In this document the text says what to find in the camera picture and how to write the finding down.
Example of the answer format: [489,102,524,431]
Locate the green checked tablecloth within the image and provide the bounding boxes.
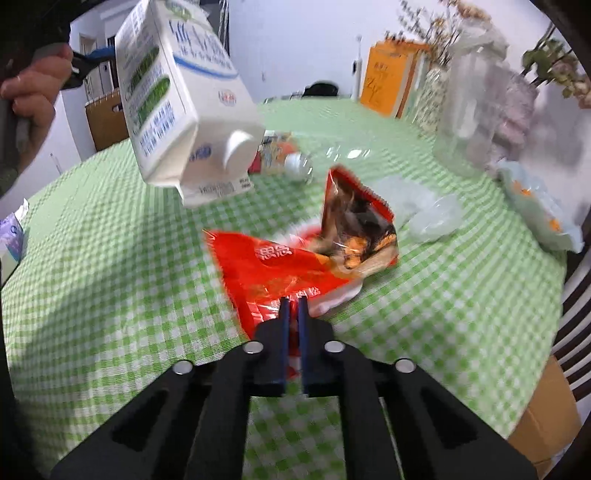
[0,97,571,480]

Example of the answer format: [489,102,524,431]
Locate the person's left hand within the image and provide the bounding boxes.
[0,44,70,160]

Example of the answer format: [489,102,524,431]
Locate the clear bottle with orange label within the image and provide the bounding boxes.
[248,130,315,185]

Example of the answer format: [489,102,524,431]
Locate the purple tissue pack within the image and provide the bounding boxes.
[0,198,29,282]

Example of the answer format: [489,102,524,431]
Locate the large brown cardboard box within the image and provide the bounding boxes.
[84,89,131,151]

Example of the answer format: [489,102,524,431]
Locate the glass vase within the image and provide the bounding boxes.
[418,65,451,132]

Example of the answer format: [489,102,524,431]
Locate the dried flowers in vase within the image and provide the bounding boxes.
[385,0,490,68]

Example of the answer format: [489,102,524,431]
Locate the crumpled clear plastic bag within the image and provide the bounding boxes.
[372,178,437,222]

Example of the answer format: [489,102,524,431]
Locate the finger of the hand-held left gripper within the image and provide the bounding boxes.
[61,46,116,90]

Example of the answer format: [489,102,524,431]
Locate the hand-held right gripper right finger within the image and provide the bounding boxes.
[297,295,539,480]

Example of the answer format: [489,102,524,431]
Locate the light blue packet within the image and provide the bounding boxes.
[498,159,583,253]

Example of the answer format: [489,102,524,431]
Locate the dark wooden chair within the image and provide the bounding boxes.
[551,249,591,407]

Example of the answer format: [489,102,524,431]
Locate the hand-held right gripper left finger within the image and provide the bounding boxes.
[51,296,294,480]

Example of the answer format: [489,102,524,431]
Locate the orange box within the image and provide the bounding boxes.
[360,41,432,120]

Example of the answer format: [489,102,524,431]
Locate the large clear glass jar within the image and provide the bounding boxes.
[436,21,509,178]

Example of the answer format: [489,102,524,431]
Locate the brown red snack packet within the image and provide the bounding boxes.
[320,166,400,278]

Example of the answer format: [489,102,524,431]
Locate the white milk carton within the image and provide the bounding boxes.
[113,0,266,208]

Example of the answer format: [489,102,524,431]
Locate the black bag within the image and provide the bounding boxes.
[302,80,340,99]

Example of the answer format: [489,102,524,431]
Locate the dried pink green flowers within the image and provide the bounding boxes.
[522,28,591,109]

